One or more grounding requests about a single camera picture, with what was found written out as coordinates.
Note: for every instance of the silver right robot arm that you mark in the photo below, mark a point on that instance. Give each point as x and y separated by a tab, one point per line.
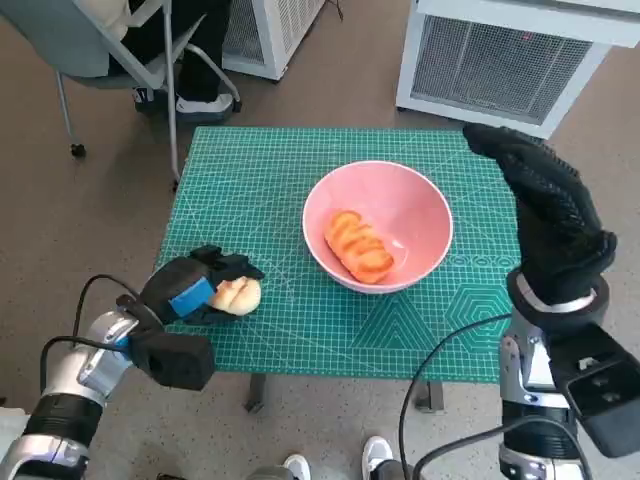
530	370

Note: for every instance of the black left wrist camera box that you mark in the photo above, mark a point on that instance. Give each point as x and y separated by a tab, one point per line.
180	360

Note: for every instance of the green cutting mat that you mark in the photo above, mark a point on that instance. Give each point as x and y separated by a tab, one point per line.
300	340

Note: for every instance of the person with white shoes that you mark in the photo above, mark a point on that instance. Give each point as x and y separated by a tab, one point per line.
375	450

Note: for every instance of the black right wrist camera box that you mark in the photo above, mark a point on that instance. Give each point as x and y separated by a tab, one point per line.
605	400

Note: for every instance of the long braided toy bread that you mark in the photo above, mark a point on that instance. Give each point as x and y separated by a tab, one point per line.
357	245

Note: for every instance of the white slatted cabinet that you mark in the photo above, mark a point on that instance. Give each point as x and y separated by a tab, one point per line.
280	35

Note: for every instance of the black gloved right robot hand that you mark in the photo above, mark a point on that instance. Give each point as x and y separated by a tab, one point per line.
555	225

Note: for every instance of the black metal table leg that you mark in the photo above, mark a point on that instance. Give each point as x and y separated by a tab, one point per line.
256	395
431	399

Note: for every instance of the seated person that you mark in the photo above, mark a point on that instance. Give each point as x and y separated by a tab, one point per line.
200	65

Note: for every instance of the white cabinet with mesh front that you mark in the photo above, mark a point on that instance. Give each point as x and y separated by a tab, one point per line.
500	60

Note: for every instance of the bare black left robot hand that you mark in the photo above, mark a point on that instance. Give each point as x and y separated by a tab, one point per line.
172	285

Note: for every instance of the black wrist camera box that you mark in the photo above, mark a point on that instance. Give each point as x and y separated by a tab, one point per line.
180	360
605	400

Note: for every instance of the grey office chair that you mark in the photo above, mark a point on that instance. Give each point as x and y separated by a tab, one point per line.
55	40

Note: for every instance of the pink bowl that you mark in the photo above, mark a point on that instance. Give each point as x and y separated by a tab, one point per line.
410	210

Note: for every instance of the white plastic bag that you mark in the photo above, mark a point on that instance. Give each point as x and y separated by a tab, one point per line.
12	422

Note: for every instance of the round scored toy bread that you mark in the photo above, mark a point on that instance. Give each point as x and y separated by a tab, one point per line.
237	297

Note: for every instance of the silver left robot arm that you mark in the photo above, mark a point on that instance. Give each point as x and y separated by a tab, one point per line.
70	390

